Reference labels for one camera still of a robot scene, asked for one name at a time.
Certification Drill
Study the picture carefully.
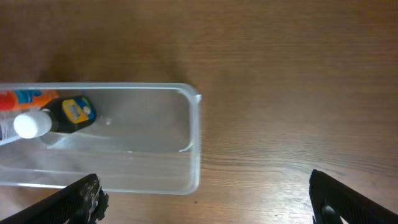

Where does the white lotion bottle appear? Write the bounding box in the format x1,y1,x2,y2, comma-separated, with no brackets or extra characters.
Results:
1,113,21,146

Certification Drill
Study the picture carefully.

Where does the dark bottle with white cap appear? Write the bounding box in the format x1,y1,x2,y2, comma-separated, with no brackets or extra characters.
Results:
13,95,96,139

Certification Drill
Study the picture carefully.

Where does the orange tube with white cap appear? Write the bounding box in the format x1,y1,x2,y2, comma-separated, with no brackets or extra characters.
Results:
1,90,59,111

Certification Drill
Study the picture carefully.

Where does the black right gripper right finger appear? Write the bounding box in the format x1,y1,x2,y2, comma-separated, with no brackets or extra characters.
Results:
309,169,397,224

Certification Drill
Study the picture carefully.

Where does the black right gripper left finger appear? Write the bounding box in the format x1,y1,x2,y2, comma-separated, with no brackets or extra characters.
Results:
1,174,109,224

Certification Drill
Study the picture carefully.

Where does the clear plastic container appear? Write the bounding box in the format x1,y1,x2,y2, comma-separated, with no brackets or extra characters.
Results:
1,83,201,195

